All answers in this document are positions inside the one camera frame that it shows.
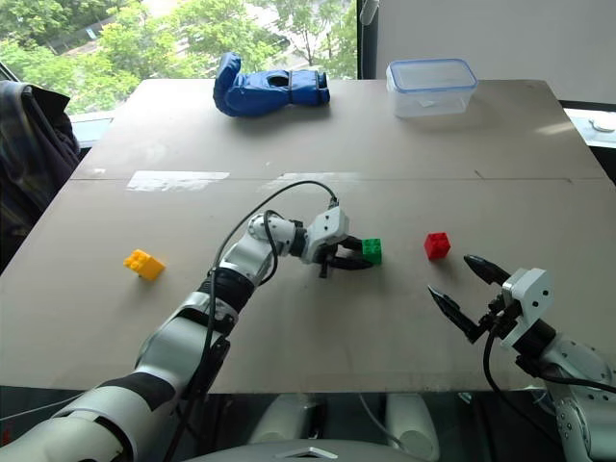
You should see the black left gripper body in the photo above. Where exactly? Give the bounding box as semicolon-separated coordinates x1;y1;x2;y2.
312;243;346;280

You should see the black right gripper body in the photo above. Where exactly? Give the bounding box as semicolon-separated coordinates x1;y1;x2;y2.
477;291;524;339

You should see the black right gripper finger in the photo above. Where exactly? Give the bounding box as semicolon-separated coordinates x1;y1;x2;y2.
426;285;490;345
463;254;512;287

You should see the green toy brick cube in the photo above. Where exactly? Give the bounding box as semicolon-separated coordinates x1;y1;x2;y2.
360;237;384;266

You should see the red toy brick cube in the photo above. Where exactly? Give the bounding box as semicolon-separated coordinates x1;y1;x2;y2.
423;231;452;262

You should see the white rounded shape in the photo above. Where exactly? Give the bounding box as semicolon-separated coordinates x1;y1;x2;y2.
247;394;324;445
384;393;441;462

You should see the clear plastic container blue lid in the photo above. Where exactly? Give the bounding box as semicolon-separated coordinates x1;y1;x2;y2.
385;58;479;120

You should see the blue boxing glove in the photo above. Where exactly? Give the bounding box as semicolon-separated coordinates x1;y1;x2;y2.
213;51;332;118

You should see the yellow toy brick cube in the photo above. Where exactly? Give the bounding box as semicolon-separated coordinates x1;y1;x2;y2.
122;248;167;282

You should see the silver robot torso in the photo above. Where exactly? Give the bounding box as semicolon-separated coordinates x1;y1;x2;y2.
182;436;437;462

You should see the dark plaid jacket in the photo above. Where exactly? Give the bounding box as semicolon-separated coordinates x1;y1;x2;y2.
0;79;82;273

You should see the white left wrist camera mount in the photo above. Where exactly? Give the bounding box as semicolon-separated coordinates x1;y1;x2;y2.
301;206;351;265

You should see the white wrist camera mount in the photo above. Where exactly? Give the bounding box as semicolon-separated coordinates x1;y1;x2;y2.
499;267;554;349
301;206;351;265

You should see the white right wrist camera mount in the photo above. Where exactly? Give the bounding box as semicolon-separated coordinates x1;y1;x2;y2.
499;267;554;349

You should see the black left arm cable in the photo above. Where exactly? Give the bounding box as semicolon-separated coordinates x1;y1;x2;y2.
163;180;341;462

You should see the thin white cable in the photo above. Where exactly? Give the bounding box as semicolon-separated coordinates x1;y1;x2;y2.
358;393;403;447

